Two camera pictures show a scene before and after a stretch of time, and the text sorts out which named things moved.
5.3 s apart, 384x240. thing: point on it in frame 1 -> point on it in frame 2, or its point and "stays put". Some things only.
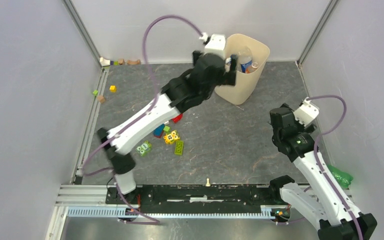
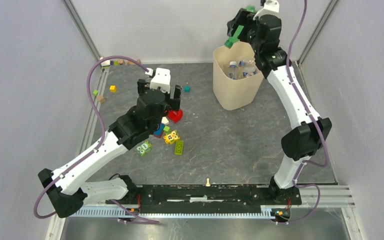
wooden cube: x=101 y=99 stays put
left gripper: x=229 y=78 -> x=173 y=103
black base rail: x=198 y=198 stays put
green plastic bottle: x=345 y=179 -> x=229 y=41
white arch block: x=104 y=62 stays put
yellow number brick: x=171 y=137 stays put
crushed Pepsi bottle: x=244 y=58 -> x=247 y=71
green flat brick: x=179 y=146 stays put
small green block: x=166 y=129 stays put
